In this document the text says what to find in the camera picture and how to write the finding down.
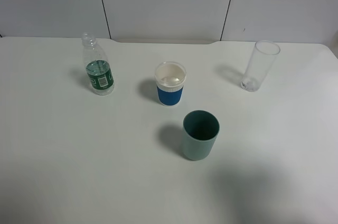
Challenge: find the clear bottle green label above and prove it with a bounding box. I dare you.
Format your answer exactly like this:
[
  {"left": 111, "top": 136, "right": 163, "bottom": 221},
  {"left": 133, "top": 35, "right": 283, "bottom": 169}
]
[{"left": 81, "top": 32, "right": 115, "bottom": 96}]

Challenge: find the white cup blue sleeve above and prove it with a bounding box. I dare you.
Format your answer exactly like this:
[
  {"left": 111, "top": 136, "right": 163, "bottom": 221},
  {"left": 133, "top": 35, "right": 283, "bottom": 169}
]
[{"left": 155, "top": 61, "right": 186, "bottom": 106}]

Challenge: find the teal green cup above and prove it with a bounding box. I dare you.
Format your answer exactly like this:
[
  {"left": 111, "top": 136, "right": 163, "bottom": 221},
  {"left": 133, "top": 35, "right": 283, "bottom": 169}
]
[{"left": 182, "top": 110, "right": 220, "bottom": 161}]

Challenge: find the tall clear glass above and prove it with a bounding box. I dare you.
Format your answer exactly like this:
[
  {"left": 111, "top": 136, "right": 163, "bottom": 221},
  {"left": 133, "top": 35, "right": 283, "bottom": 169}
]
[{"left": 241, "top": 40, "right": 280, "bottom": 92}]

